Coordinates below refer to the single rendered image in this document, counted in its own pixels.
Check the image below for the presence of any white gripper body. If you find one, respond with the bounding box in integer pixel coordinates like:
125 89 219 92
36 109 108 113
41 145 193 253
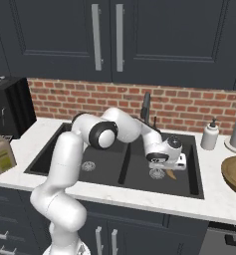
148 152 188 172

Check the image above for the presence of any orange sweet potato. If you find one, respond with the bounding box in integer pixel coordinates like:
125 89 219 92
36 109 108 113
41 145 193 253
165 167 178 180

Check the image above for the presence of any wooden bowl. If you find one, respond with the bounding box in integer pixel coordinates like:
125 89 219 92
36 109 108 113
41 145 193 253
220 155 236 197

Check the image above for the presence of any black double sink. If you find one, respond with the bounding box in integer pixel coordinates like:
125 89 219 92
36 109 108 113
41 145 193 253
23 122 205 200

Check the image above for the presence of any dark base cupboard door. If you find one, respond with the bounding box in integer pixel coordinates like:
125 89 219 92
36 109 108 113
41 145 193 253
106 217 168 255
77 212 108 255

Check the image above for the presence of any white soap dispenser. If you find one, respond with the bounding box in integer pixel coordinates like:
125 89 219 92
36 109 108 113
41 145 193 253
199 117 220 151

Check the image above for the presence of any white towel roll holder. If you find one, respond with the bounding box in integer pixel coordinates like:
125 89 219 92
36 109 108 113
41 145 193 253
223 134 236 156

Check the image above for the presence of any dark grey tap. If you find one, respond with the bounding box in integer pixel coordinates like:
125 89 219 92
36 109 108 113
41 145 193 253
139 92 159 129

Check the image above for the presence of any dark dishwasher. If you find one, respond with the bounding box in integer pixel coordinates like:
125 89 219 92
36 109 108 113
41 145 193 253
198 221 236 255

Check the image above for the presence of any dark drawer front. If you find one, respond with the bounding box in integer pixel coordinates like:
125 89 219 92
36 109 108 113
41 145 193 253
0 218 53 255
0 184 38 230

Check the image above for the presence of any brown paper carton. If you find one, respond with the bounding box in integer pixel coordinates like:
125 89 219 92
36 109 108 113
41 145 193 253
0 130 18 176

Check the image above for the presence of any silver cupboard handle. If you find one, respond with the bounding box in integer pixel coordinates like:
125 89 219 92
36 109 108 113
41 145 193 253
115 3 125 73
111 228 119 255
91 3 105 72
95 225 105 255

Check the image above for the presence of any silver drawer handle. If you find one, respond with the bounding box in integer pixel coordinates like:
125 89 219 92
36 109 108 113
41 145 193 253
0 228 10 241
0 245 18 255

